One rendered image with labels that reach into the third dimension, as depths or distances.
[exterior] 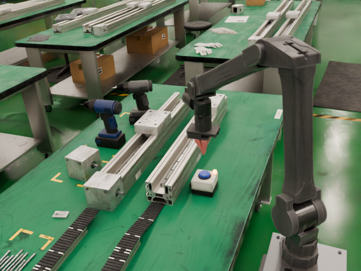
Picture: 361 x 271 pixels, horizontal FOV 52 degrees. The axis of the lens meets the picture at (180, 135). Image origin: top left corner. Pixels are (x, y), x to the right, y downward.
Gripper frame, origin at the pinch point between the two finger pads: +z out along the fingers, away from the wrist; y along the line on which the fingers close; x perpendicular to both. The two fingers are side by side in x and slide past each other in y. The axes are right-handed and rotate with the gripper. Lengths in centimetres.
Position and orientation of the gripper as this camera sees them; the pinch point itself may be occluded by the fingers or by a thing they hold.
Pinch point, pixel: (203, 151)
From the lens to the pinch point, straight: 130.1
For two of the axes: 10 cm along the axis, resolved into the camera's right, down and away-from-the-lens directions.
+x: -3.4, 4.7, -8.2
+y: -9.4, -1.2, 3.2
